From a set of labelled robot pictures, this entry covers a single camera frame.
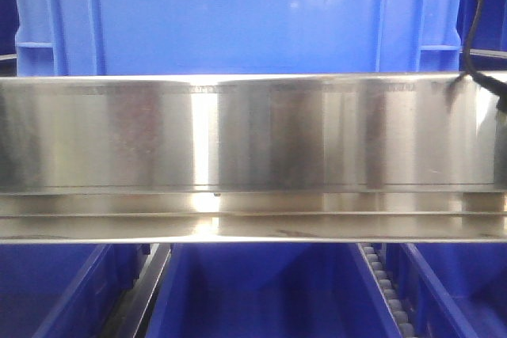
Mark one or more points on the lower right roller track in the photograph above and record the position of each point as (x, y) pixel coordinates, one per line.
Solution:
(387, 290)

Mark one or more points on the upper left dark blue bin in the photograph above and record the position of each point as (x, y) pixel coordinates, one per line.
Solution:
(9, 25)

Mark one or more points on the dark blue bin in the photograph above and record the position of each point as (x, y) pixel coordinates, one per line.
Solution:
(491, 31)
(450, 289)
(270, 290)
(65, 290)
(9, 25)

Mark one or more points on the upper right dark blue bin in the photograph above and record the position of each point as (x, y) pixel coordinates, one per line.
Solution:
(491, 31)

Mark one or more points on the lower left dark blue bin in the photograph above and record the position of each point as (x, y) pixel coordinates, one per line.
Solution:
(65, 290)

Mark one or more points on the lower middle dark blue bin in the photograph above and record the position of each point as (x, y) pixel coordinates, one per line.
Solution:
(270, 290)

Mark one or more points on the stainless steel shelf front beam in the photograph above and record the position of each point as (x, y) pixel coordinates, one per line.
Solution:
(330, 157)

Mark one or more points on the lower right dark blue bin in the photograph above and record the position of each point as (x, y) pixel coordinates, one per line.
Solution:
(450, 289)

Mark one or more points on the lower left metal rail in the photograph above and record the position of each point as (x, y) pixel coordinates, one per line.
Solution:
(132, 313)

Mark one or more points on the large light blue bin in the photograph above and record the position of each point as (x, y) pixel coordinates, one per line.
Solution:
(119, 37)

